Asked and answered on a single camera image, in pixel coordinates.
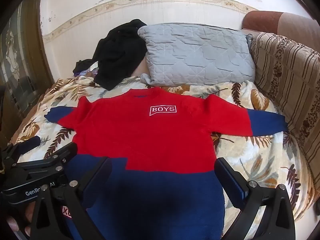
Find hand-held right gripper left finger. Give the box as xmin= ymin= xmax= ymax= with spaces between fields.
xmin=29 ymin=156 xmax=113 ymax=240

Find small dark cloth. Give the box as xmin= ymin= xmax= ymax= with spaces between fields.
xmin=73 ymin=59 xmax=99 ymax=75

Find wooden door with stained glass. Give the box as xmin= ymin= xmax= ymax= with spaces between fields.
xmin=0 ymin=0 xmax=54 ymax=145

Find person's left hand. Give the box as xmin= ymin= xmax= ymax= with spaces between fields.
xmin=4 ymin=201 xmax=35 ymax=235

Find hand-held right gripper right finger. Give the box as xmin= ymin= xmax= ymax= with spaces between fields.
xmin=214 ymin=157 xmax=300 ymax=240

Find striped brown sofa cover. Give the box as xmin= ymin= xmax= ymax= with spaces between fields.
xmin=250 ymin=31 xmax=320 ymax=200

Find grey quilted pillow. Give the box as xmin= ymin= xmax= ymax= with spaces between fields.
xmin=137 ymin=23 xmax=256 ymax=86

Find black garment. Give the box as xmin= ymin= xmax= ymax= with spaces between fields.
xmin=94 ymin=19 xmax=148 ymax=91

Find red and blue sweater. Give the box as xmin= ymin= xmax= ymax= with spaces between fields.
xmin=44 ymin=87 xmax=288 ymax=240

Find leaf print blanket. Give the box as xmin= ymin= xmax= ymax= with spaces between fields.
xmin=10 ymin=76 xmax=310 ymax=240

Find purple patterned cloth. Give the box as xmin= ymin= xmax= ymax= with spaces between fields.
xmin=74 ymin=69 xmax=99 ymax=81

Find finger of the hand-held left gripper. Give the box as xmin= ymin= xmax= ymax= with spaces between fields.
xmin=48 ymin=142 xmax=78 ymax=166
xmin=9 ymin=136 xmax=42 ymax=157

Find brown sofa cushion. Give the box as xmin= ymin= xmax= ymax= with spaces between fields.
xmin=241 ymin=10 xmax=320 ymax=53

